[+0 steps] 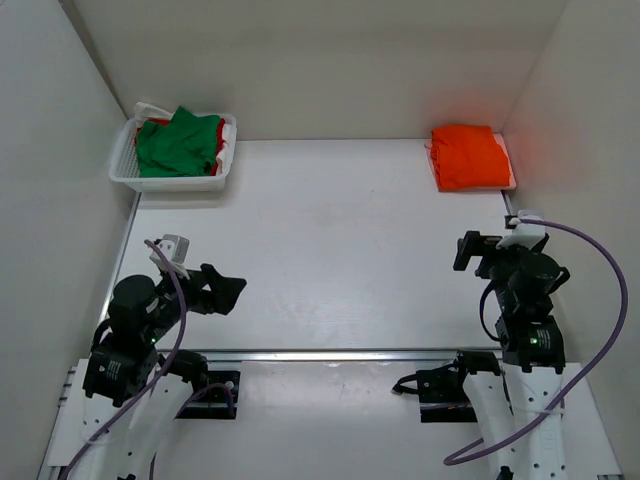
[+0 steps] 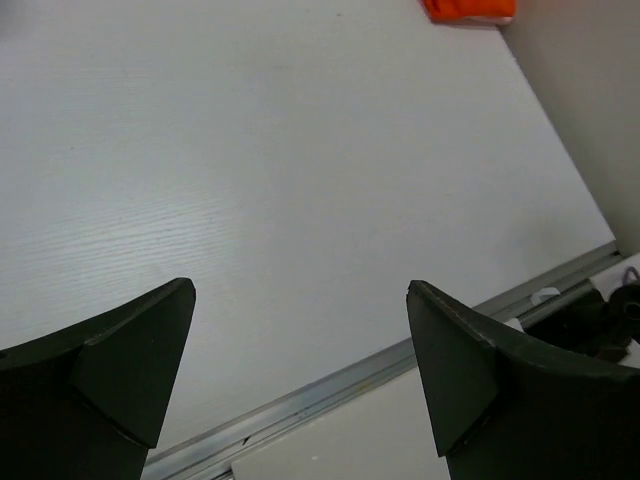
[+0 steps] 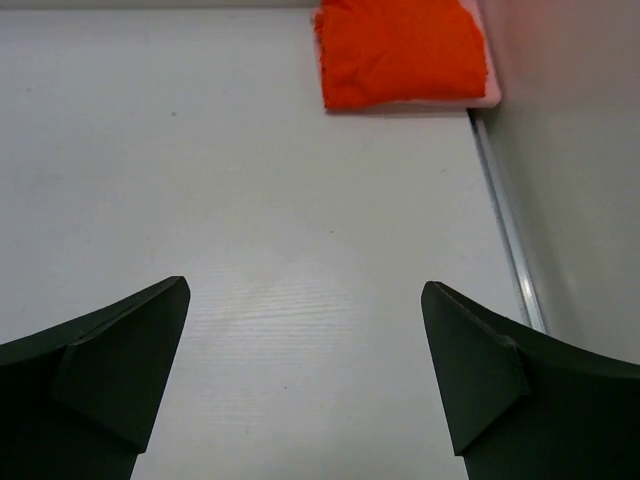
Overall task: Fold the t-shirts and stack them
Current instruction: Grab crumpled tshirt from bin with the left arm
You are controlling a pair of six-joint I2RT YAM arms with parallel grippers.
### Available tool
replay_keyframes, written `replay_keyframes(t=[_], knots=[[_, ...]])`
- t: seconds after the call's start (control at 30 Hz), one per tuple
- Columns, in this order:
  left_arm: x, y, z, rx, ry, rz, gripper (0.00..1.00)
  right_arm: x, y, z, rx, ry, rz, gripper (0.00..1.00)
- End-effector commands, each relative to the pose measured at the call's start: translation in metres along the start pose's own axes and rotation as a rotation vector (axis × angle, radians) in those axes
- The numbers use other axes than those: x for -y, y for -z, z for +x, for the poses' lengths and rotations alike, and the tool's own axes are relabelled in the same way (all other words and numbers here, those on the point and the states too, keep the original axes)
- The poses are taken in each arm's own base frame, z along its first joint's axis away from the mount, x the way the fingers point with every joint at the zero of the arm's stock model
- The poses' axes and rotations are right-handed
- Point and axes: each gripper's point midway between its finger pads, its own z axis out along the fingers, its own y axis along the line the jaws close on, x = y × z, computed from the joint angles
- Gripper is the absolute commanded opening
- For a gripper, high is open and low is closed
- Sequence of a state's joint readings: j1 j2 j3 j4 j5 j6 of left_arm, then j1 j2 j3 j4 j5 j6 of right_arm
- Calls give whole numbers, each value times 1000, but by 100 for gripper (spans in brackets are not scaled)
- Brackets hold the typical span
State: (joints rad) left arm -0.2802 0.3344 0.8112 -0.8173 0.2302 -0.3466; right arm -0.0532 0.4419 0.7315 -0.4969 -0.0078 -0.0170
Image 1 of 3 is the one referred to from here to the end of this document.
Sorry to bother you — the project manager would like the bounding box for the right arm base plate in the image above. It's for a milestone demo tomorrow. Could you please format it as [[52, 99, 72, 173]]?
[[416, 366, 477, 424]]

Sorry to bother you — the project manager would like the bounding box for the white plastic basket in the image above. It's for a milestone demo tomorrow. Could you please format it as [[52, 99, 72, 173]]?
[[109, 113, 237, 193]]

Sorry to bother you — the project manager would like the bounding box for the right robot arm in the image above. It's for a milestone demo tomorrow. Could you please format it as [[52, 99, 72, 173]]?
[[392, 231, 570, 479]]

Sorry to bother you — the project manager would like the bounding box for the green t-shirt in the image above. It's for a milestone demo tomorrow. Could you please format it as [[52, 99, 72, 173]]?
[[135, 105, 222, 178]]

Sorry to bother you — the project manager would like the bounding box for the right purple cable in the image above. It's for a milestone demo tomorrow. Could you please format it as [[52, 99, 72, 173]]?
[[442, 219, 629, 467]]

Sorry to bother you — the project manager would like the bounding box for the aluminium rail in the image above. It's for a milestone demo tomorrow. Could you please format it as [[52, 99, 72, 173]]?
[[202, 349, 504, 363]]

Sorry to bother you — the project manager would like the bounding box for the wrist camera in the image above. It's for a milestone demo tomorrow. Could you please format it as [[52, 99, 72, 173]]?
[[496, 210, 547, 250], [149, 234, 190, 278]]

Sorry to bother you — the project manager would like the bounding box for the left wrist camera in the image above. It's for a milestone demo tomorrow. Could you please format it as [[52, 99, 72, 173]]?
[[149, 234, 190, 278]]

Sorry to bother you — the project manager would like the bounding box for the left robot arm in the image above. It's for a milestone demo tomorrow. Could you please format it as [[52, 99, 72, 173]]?
[[60, 264, 247, 479]]

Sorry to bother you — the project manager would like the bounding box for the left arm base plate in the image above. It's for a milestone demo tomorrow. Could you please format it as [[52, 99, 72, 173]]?
[[176, 370, 241, 420]]

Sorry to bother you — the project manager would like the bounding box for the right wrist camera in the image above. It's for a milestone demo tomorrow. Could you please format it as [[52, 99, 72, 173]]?
[[496, 210, 547, 250]]

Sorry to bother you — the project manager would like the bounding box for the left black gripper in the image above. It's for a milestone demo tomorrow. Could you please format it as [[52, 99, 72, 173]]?
[[149, 249, 251, 329]]

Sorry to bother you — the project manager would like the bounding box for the red t-shirt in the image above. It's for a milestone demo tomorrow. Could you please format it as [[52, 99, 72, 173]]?
[[133, 117, 230, 166]]

